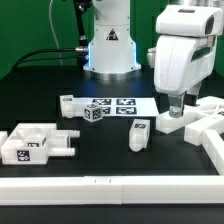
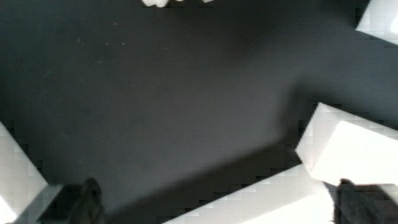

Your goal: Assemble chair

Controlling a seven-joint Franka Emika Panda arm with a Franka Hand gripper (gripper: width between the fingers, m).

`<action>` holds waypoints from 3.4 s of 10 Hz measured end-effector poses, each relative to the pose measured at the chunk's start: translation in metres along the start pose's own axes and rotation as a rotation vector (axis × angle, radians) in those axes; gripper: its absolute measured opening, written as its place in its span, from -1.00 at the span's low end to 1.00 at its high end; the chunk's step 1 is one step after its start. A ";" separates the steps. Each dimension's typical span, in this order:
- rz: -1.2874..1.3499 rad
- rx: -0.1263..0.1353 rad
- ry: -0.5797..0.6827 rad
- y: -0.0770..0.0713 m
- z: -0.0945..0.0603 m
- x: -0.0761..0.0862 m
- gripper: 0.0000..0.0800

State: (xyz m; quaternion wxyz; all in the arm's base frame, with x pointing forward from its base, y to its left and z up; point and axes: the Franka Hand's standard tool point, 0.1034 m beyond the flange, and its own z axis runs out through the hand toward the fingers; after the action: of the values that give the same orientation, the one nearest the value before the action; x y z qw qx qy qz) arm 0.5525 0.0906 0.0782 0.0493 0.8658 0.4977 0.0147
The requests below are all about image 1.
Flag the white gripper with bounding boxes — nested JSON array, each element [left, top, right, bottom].
[[154, 5, 223, 118]]

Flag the white chair seat frame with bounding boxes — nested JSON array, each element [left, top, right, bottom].
[[0, 123, 80, 165]]

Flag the small white tagged block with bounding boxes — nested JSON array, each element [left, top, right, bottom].
[[24, 135, 46, 147]]

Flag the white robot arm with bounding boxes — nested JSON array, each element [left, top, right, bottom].
[[154, 0, 224, 118]]

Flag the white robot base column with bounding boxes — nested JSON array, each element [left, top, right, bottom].
[[83, 0, 141, 80]]

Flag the white chair back assembly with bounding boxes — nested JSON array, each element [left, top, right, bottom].
[[156, 96, 224, 146]]

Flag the white sheet with tags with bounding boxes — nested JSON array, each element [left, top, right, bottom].
[[73, 97, 159, 117]]

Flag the white tagged cube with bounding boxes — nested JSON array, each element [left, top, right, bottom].
[[83, 104, 103, 122]]

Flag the white part at left edge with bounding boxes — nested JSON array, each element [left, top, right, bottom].
[[0, 131, 8, 148]]

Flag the white right barrier rail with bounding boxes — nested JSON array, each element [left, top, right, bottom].
[[202, 130, 224, 176]]

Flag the white barrier rail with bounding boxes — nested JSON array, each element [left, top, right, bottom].
[[0, 176, 224, 205], [202, 130, 224, 176]]

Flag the white front barrier rail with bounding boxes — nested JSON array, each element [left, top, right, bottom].
[[0, 176, 224, 205]]

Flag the black cables at base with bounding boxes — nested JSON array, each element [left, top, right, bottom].
[[11, 0, 90, 72]]

